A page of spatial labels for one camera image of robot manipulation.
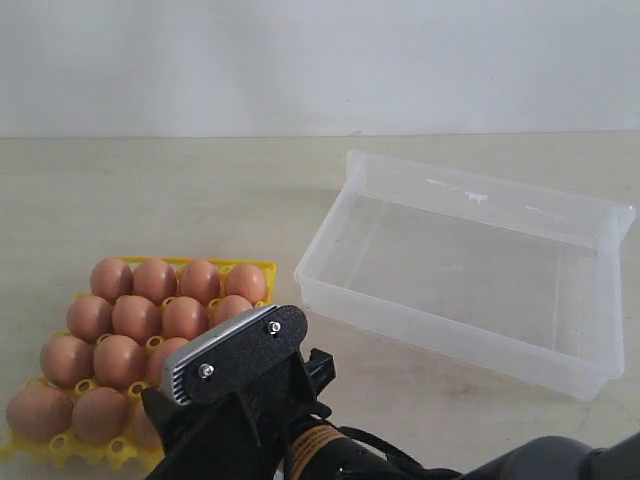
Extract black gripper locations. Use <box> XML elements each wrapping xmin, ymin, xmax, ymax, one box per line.
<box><xmin>140</xmin><ymin>347</ymin><xmax>338</xmax><ymax>480</ymax></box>

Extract brown egg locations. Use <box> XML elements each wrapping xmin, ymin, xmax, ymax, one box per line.
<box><xmin>147</xmin><ymin>337</ymin><xmax>188</xmax><ymax>387</ymax></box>
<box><xmin>90</xmin><ymin>257</ymin><xmax>133</xmax><ymax>303</ymax></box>
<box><xmin>131</xmin><ymin>402</ymin><xmax>161</xmax><ymax>449</ymax></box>
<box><xmin>178</xmin><ymin>258</ymin><xmax>221</xmax><ymax>306</ymax></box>
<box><xmin>40</xmin><ymin>335</ymin><xmax>94</xmax><ymax>389</ymax></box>
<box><xmin>6</xmin><ymin>385</ymin><xmax>73</xmax><ymax>443</ymax></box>
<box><xmin>133</xmin><ymin>258</ymin><xmax>177</xmax><ymax>305</ymax></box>
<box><xmin>162</xmin><ymin>296</ymin><xmax>209</xmax><ymax>340</ymax></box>
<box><xmin>93</xmin><ymin>335</ymin><xmax>147</xmax><ymax>391</ymax></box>
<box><xmin>211</xmin><ymin>295</ymin><xmax>253</xmax><ymax>326</ymax></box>
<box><xmin>111</xmin><ymin>295</ymin><xmax>162</xmax><ymax>345</ymax></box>
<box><xmin>225</xmin><ymin>263</ymin><xmax>268</xmax><ymax>304</ymax></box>
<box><xmin>72</xmin><ymin>387</ymin><xmax>129</xmax><ymax>445</ymax></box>
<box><xmin>66</xmin><ymin>294</ymin><xmax>113</xmax><ymax>343</ymax></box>

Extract yellow plastic egg tray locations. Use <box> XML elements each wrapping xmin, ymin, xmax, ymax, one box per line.
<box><xmin>1</xmin><ymin>257</ymin><xmax>277</xmax><ymax>471</ymax></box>

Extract clear plastic bin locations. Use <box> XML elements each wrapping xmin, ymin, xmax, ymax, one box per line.
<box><xmin>294</xmin><ymin>150</ymin><xmax>636</xmax><ymax>400</ymax></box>

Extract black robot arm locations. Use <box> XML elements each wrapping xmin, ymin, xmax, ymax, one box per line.
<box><xmin>142</xmin><ymin>350</ymin><xmax>639</xmax><ymax>479</ymax></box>

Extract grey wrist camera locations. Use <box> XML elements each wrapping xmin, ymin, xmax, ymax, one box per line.
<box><xmin>161</xmin><ymin>305</ymin><xmax>308</xmax><ymax>406</ymax></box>

